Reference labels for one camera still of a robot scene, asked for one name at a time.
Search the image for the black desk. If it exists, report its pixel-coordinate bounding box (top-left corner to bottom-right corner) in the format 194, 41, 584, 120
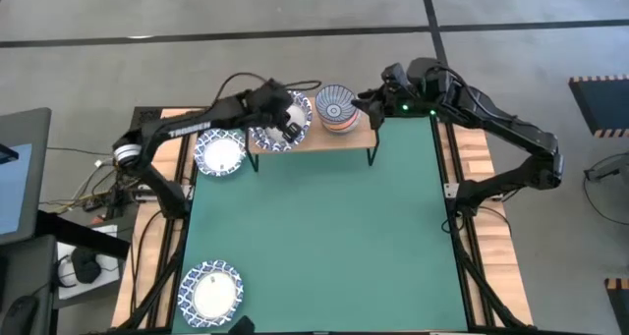
0, 208, 132, 335

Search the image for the small black table camera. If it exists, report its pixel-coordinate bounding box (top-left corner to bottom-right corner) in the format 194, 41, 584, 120
229, 315, 256, 335

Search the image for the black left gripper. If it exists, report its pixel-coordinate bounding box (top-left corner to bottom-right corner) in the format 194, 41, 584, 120
244, 78, 308, 144

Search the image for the tangle of floor cables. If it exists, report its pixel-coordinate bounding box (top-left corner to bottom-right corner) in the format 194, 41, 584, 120
38, 145, 163, 216

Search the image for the large dark blue striped-edge panel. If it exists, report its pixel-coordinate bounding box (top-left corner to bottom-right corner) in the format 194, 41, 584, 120
568, 74, 629, 140

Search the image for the small dark blue striped-edge panel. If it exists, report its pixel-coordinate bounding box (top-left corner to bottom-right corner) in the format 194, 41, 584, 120
604, 276, 629, 324

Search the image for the black computer mouse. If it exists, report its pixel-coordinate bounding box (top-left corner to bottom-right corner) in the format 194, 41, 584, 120
0, 295, 40, 335

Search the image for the green table mat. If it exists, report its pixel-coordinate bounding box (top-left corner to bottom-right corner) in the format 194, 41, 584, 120
171, 114, 470, 334

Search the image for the wooden shelf with black legs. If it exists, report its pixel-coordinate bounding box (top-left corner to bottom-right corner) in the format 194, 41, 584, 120
244, 88, 380, 173

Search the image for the white paper sheet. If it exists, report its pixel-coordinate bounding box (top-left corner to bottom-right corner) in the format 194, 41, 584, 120
55, 223, 123, 301

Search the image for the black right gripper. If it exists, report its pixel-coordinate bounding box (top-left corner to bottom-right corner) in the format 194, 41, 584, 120
350, 61, 429, 132

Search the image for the grey laptop with blue screen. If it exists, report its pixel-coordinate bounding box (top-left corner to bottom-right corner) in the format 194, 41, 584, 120
0, 107, 53, 247

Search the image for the blue white patterned paper plate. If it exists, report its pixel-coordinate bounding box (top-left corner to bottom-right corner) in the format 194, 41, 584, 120
177, 259, 245, 329
249, 89, 315, 154
193, 128, 248, 178

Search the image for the small grey patterned bowl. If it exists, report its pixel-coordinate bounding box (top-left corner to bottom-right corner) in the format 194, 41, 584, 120
314, 83, 362, 125

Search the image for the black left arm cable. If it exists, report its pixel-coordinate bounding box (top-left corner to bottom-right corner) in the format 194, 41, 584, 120
211, 71, 323, 111

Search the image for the orange patterned ceramic bowl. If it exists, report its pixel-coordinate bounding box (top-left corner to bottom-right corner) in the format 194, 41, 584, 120
320, 120, 361, 136

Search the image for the black aluminium table frame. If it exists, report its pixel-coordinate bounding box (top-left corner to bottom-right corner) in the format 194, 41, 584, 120
116, 92, 530, 335

